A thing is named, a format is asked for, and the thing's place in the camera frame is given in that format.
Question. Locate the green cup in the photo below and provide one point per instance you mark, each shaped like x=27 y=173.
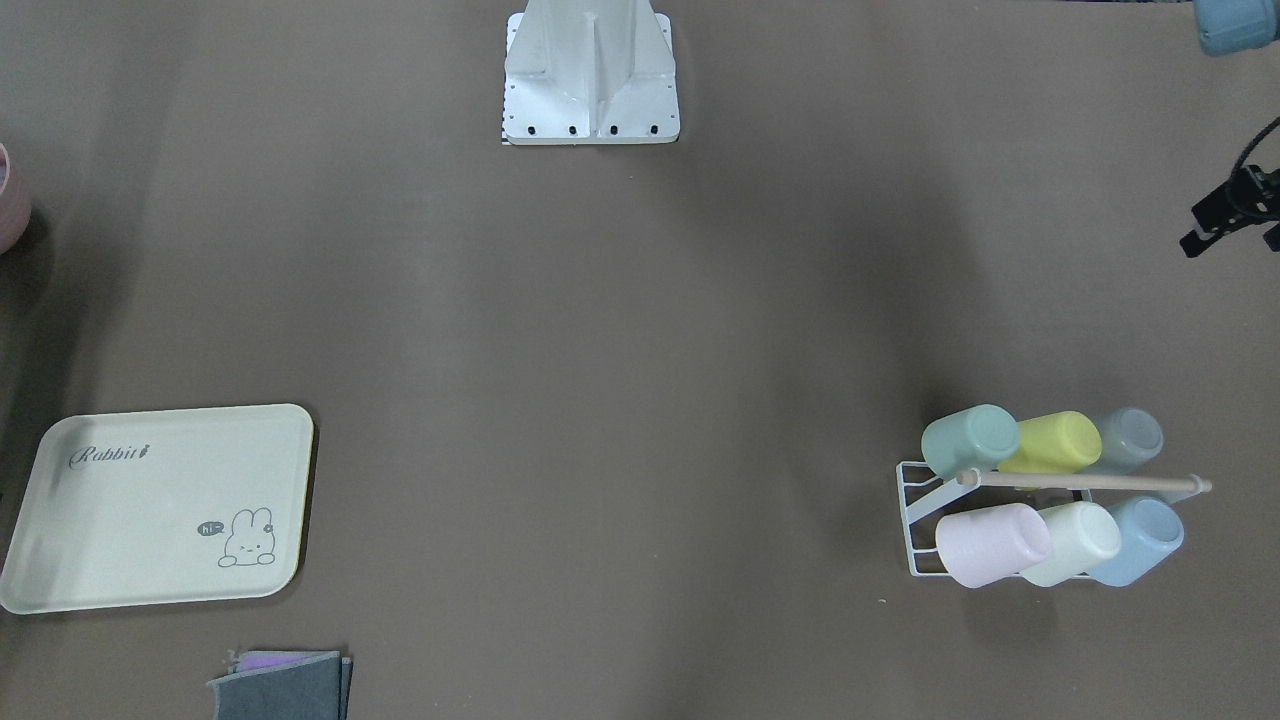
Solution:
x=980 y=437

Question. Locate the cream rabbit tray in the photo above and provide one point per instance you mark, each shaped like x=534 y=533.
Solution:
x=174 y=506

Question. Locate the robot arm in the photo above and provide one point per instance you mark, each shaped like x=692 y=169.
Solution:
x=1228 y=27

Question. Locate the pink cup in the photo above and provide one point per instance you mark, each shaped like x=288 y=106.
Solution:
x=982 y=546

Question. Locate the yellow cup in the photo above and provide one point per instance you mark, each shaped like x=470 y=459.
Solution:
x=1057 y=443

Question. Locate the cream cup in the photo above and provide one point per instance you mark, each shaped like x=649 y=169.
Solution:
x=1083 y=535

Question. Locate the grey cup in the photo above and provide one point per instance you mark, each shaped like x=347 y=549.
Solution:
x=1130 y=437

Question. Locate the blue cup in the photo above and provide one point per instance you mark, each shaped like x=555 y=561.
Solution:
x=1151 y=531

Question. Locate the folded grey cloth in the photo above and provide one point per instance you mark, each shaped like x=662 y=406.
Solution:
x=283 y=684

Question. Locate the pink bowl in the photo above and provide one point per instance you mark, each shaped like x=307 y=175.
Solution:
x=16 y=202

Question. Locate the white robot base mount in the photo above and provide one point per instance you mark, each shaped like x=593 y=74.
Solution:
x=589 y=73

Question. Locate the white wire cup rack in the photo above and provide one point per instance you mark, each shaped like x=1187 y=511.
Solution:
x=919 y=498

